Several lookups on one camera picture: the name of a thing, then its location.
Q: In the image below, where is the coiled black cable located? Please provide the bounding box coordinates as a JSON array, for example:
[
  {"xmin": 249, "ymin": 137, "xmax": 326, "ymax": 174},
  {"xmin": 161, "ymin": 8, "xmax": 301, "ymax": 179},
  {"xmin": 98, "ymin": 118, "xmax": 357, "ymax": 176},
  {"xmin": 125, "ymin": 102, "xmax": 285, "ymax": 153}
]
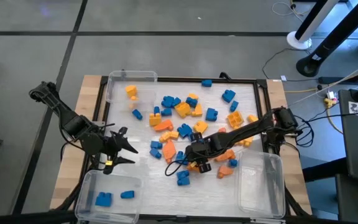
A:
[{"xmin": 290, "ymin": 114, "xmax": 315, "ymax": 149}]

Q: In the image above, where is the white floor cable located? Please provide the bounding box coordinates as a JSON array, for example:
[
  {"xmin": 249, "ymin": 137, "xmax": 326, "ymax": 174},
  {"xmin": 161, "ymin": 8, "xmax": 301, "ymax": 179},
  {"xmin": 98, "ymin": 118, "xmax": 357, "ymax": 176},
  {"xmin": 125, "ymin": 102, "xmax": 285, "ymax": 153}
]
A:
[{"xmin": 271, "ymin": 1, "xmax": 295, "ymax": 17}]

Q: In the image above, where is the black side table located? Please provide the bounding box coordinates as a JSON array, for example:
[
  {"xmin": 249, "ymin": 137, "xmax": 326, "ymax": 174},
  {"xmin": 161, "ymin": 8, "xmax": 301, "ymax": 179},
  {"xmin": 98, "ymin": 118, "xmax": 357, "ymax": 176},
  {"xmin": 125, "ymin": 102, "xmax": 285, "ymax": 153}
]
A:
[{"xmin": 337, "ymin": 89, "xmax": 358, "ymax": 184}]

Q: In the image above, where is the beige cable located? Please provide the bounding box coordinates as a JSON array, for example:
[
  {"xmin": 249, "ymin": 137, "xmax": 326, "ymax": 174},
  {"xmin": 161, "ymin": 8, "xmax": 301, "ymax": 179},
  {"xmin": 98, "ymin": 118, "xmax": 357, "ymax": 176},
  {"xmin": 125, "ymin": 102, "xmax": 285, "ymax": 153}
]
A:
[{"xmin": 287, "ymin": 54, "xmax": 358, "ymax": 108}]

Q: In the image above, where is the translucent white table sheet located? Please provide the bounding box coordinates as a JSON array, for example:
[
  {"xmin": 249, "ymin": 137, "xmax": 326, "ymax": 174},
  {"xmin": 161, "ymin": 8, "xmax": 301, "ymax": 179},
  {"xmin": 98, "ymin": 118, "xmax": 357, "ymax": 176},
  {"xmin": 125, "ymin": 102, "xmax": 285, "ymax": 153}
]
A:
[{"xmin": 106, "ymin": 81, "xmax": 262, "ymax": 218}]

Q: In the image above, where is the clear plastic bin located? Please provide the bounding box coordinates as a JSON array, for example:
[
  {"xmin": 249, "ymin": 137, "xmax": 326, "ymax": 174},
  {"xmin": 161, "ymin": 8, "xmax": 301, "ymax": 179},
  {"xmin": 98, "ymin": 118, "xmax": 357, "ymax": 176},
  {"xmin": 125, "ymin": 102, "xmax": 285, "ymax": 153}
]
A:
[
  {"xmin": 106, "ymin": 70, "xmax": 158, "ymax": 104},
  {"xmin": 237, "ymin": 150, "xmax": 286, "ymax": 220},
  {"xmin": 75, "ymin": 169, "xmax": 144, "ymax": 224}
]

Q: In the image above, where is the black round-base stand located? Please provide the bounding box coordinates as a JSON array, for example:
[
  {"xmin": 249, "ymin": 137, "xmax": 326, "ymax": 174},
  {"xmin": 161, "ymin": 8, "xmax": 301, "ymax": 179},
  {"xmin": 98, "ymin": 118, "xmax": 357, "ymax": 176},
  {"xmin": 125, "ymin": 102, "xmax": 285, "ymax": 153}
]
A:
[{"xmin": 296, "ymin": 0, "xmax": 358, "ymax": 78}]

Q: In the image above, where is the black aluminium table frame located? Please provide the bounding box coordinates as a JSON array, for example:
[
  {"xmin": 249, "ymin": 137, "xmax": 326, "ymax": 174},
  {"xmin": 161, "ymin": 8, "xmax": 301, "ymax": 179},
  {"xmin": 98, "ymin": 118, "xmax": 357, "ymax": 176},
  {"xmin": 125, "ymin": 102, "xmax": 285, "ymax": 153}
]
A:
[{"xmin": 51, "ymin": 72, "xmax": 312, "ymax": 224}]

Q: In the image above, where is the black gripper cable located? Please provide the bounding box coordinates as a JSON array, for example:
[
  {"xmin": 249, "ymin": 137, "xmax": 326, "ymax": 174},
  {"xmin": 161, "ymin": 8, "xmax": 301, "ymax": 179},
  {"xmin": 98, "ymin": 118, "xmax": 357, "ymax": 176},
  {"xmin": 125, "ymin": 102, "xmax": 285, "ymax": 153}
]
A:
[{"xmin": 165, "ymin": 160, "xmax": 195, "ymax": 177}]

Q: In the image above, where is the white round-base stand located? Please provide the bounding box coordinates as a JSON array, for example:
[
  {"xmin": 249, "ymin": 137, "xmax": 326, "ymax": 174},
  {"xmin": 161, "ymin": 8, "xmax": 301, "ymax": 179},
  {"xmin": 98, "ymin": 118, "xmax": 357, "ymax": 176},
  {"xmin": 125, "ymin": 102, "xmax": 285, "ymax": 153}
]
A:
[{"xmin": 286, "ymin": 0, "xmax": 341, "ymax": 50}]

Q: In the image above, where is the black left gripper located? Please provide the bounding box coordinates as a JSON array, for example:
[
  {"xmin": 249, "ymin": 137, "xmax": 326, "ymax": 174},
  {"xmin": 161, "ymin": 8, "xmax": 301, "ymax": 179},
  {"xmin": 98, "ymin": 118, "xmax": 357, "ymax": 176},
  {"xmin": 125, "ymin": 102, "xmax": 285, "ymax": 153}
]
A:
[{"xmin": 99, "ymin": 126, "xmax": 139, "ymax": 175}]

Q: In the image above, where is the yellow floor cable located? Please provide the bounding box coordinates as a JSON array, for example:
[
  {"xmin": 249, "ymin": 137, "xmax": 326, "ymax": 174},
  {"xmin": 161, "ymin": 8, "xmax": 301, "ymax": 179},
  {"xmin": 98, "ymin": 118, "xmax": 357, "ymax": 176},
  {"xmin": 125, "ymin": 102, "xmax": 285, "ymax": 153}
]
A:
[{"xmin": 324, "ymin": 105, "xmax": 344, "ymax": 135}]

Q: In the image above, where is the black floor cable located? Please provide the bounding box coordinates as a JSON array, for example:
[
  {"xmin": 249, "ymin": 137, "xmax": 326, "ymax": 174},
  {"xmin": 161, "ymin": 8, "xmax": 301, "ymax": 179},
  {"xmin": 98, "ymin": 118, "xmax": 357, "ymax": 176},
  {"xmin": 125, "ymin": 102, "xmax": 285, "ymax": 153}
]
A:
[{"xmin": 261, "ymin": 46, "xmax": 310, "ymax": 82}]

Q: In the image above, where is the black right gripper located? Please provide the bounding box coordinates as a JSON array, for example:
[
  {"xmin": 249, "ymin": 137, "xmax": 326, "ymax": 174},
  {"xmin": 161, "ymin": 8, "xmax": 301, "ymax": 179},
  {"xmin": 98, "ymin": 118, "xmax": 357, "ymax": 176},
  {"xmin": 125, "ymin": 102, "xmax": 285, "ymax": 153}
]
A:
[{"xmin": 186, "ymin": 133, "xmax": 222, "ymax": 174}]

